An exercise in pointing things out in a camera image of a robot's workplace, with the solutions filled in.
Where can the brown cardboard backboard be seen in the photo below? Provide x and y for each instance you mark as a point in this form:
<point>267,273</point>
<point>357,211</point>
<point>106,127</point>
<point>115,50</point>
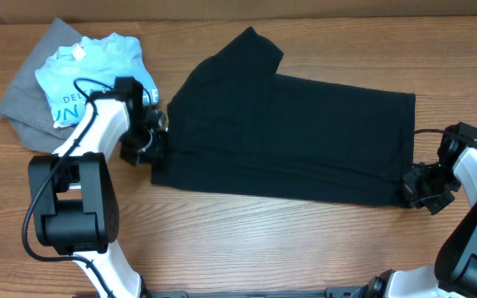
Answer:
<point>43,11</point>

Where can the black t-shirt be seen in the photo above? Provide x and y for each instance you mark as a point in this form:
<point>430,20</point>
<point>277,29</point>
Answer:
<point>237,126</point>

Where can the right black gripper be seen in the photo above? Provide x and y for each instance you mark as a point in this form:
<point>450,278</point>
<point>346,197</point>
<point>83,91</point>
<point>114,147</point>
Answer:
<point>417,187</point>

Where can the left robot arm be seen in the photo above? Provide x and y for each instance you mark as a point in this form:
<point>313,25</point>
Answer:
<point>74,214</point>

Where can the folded grey t-shirt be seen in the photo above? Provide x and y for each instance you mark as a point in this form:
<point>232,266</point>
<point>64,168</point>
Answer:
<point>24,103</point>

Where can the folded light blue t-shirt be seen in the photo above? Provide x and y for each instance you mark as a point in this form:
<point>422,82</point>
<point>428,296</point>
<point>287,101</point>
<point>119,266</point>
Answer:
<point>73,72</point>

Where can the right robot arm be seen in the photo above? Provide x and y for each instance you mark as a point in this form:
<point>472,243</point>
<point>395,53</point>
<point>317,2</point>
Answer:
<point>454,272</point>

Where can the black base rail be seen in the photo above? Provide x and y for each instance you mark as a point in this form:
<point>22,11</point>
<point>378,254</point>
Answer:
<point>329,292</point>

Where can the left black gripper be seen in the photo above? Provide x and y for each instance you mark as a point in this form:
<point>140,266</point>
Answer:
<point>156,153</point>

